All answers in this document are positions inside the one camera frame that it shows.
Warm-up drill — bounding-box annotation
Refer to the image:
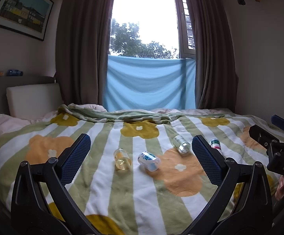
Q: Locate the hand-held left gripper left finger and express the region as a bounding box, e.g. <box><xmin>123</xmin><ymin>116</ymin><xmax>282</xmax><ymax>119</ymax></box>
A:
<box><xmin>11</xmin><ymin>133</ymin><xmax>97</xmax><ymax>235</ymax></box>

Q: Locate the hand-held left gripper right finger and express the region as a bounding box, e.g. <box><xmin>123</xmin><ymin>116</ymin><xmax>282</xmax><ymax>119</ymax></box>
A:
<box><xmin>184</xmin><ymin>135</ymin><xmax>273</xmax><ymax>235</ymax></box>

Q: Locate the yellow transparent cup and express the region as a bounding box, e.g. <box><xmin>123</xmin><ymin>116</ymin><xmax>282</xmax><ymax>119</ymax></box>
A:
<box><xmin>114</xmin><ymin>148</ymin><xmax>132</xmax><ymax>171</ymax></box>

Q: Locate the person's right hand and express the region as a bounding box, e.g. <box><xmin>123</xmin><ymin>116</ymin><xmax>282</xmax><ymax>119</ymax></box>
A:
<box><xmin>275</xmin><ymin>176</ymin><xmax>284</xmax><ymax>200</ymax></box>

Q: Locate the white blue-label bottle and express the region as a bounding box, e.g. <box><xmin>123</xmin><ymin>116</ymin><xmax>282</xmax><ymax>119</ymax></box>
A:
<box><xmin>137</xmin><ymin>151</ymin><xmax>161</xmax><ymax>172</ymax></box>

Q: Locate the striped flower blanket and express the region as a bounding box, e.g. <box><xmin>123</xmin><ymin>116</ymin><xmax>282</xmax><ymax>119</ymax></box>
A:
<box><xmin>0</xmin><ymin>104</ymin><xmax>284</xmax><ymax>235</ymax></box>

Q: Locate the white cushion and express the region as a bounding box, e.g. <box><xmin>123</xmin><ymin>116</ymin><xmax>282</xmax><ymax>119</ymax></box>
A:
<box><xmin>6</xmin><ymin>83</ymin><xmax>64</xmax><ymax>118</ymax></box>

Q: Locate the brown curtain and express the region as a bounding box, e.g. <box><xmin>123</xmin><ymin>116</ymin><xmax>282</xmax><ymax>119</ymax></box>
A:
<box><xmin>183</xmin><ymin>0</ymin><xmax>238</xmax><ymax>113</ymax></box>
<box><xmin>55</xmin><ymin>0</ymin><xmax>118</xmax><ymax>111</ymax></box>

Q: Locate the light blue cloth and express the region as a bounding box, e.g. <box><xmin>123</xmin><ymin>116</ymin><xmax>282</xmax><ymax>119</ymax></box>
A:
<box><xmin>103</xmin><ymin>55</ymin><xmax>197</xmax><ymax>112</ymax></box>

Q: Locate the window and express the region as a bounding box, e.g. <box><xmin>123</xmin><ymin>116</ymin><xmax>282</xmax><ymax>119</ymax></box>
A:
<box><xmin>108</xmin><ymin>0</ymin><xmax>197</xmax><ymax>60</ymax></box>

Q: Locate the framed picture of houses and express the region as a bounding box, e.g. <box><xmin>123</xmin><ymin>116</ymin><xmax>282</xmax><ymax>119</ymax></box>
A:
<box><xmin>0</xmin><ymin>0</ymin><xmax>54</xmax><ymax>42</ymax></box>

